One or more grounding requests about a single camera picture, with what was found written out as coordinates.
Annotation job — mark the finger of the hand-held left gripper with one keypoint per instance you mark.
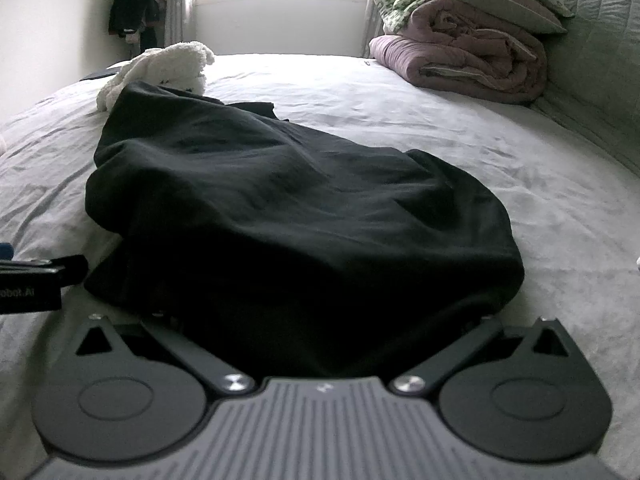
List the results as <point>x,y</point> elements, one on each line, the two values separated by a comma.
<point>70,266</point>

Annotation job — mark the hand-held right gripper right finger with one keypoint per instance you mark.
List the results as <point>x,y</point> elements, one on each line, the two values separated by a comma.
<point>450,355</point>

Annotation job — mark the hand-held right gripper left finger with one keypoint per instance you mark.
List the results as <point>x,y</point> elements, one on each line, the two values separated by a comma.
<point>190,351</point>

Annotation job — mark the black garment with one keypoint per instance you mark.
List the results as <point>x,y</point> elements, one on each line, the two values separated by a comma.
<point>300,235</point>

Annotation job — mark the dark flat device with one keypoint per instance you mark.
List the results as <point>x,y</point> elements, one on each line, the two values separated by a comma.
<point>97,75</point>

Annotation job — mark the white plush dog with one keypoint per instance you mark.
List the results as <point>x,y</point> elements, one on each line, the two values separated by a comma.
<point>165,67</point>

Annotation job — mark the bed with grey sheet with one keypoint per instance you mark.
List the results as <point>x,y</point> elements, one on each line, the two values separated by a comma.
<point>400,125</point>

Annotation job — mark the dark hanging coat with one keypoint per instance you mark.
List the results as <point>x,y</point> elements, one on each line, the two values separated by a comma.
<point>132,0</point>

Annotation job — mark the pink folded quilt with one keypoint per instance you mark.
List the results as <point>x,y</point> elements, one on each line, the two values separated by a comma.
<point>465,60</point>

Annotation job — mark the grey quilted headboard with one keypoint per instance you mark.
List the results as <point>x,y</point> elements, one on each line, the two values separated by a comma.
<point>595,60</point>

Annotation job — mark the pinkish grey pillow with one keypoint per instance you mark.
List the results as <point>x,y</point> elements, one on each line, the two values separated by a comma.
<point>505,5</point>

